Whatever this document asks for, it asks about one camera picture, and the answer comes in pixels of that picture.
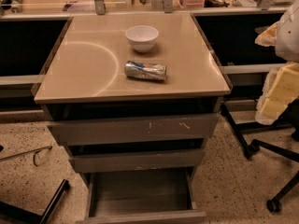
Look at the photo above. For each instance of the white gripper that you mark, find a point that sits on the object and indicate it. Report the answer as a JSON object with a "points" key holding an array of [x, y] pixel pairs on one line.
{"points": [[288, 37]]}

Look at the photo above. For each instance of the black desk frame leg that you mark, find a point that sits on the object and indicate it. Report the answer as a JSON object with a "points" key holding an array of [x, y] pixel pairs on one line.
{"points": [[255, 127]]}

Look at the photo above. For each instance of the grey top drawer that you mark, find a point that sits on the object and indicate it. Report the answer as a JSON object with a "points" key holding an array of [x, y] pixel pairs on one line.
{"points": [[130, 130]]}

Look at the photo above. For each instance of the grey bottom drawer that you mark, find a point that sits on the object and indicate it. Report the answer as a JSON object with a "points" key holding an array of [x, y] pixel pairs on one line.
{"points": [[162, 196]]}

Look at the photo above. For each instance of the grey middle drawer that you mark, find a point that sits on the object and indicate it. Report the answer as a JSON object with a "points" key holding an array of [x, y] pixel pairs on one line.
{"points": [[137, 161]]}

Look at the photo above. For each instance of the crushed silver blue can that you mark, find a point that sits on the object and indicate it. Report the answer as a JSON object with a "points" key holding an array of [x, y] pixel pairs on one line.
{"points": [[146, 71]]}

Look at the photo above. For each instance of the white bowl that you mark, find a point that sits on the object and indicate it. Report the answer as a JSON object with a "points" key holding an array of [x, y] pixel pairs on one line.
{"points": [[142, 38]]}

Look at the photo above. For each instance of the black stand leg left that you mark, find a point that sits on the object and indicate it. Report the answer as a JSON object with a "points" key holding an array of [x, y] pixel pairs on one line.
{"points": [[31, 213]]}

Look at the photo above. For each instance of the thin metal rod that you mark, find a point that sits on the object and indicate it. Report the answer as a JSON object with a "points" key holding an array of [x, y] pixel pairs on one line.
{"points": [[34, 152]]}

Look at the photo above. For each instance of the grey drawer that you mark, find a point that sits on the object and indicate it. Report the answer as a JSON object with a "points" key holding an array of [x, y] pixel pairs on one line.
{"points": [[162, 196], [137, 161], [130, 130]]}

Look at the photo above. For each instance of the grey drawer cabinet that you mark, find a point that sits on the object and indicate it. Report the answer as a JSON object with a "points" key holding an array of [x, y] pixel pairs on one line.
{"points": [[85, 78]]}

